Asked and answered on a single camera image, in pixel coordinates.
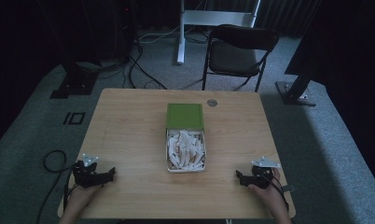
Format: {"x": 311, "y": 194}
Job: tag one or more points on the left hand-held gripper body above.
{"x": 84, "y": 175}

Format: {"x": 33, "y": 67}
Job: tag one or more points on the person's right hand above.
{"x": 269, "y": 196}

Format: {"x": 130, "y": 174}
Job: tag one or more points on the black stand with flat base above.
{"x": 75, "y": 84}

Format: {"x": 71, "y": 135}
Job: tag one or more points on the dark curtain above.
{"x": 285, "y": 15}

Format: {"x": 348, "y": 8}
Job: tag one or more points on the grey round table grommet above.
{"x": 212, "y": 103}

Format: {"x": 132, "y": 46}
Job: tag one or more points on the person's left hand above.
{"x": 80, "y": 196}

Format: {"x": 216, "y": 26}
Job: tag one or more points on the white metal stand frame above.
{"x": 213, "y": 18}

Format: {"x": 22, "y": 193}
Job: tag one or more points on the white tin box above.
{"x": 168, "y": 149}

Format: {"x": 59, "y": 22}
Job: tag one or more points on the green box lid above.
{"x": 185, "y": 115}

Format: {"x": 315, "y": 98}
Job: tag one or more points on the black slanted stand with base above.
{"x": 296, "y": 90}

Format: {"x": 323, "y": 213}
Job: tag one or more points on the black folding chair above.
{"x": 235, "y": 53}

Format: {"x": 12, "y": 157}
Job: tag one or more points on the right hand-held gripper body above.
{"x": 262, "y": 175}

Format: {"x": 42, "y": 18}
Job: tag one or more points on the pile of white paper scraps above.
{"x": 186, "y": 150}

